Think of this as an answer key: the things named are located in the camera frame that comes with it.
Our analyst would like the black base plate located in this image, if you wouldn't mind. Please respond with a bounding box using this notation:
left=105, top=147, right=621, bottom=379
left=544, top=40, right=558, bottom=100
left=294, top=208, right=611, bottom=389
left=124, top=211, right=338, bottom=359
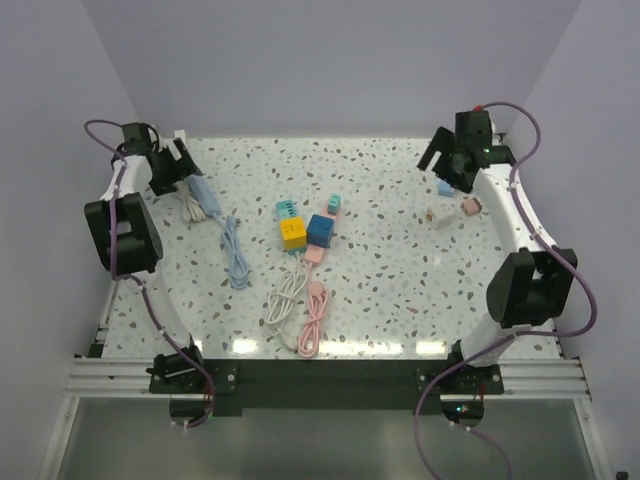
left=147, top=357, right=505, bottom=420

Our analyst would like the small blue charger plug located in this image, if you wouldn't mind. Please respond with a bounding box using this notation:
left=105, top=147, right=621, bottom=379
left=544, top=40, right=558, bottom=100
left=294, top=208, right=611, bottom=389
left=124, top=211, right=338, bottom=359
left=437, top=181, right=455, bottom=197

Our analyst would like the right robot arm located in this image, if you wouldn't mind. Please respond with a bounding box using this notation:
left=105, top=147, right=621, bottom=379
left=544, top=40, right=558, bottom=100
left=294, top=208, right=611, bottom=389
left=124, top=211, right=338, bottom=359
left=418, top=107, right=577, bottom=393

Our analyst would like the teal plug adapter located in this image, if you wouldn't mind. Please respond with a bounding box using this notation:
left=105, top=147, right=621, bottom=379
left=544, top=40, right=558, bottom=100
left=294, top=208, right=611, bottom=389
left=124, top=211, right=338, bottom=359
left=327, top=194, right=341, bottom=216

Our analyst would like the teal power strip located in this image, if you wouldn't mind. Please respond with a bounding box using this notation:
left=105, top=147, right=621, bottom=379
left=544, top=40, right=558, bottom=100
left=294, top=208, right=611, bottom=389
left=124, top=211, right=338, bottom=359
left=275, top=200, right=298, bottom=220

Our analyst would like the pink cable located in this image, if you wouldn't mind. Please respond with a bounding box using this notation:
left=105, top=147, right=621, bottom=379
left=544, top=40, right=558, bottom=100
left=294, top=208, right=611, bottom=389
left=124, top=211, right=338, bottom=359
left=298, top=263, right=331, bottom=358

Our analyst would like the light blue power strip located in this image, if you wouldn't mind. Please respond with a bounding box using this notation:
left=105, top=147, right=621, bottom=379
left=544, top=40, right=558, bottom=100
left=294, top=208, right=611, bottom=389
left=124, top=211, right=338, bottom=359
left=185, top=174, right=221, bottom=217

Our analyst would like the white power strip cable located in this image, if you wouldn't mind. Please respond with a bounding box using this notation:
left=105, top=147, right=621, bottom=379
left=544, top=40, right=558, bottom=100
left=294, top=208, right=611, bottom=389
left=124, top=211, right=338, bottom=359
left=174, top=180, right=209, bottom=223

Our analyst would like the blue cube socket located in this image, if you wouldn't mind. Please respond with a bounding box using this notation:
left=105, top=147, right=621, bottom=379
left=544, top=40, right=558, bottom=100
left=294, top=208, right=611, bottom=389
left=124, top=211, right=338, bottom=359
left=306, top=214, right=335, bottom=249

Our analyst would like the yellow cube socket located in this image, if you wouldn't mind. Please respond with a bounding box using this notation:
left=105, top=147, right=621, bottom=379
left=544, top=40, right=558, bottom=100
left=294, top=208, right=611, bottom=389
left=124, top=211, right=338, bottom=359
left=279, top=216, right=307, bottom=251

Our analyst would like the pink power strip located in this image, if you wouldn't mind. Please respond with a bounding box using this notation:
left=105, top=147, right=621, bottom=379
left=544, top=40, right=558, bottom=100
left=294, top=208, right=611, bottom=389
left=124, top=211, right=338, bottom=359
left=304, top=244, right=326, bottom=265

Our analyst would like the pink cube socket adapter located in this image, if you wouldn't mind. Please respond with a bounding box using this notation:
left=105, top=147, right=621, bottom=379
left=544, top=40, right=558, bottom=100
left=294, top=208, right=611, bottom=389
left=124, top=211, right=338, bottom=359
left=460, top=198, right=482, bottom=216

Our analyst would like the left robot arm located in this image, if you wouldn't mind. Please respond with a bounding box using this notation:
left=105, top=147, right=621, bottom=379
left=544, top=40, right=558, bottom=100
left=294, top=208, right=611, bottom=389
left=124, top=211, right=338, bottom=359
left=84, top=119, right=207, bottom=392

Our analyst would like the light blue cable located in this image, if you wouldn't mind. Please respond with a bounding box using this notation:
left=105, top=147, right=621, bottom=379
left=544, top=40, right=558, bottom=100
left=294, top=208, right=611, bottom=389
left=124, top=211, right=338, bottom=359
left=214, top=213, right=251, bottom=291

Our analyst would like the white cartoon cube adapter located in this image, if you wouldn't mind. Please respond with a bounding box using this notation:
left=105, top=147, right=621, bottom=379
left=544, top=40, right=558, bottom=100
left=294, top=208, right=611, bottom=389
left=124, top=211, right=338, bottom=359
left=426, top=202, right=457, bottom=229

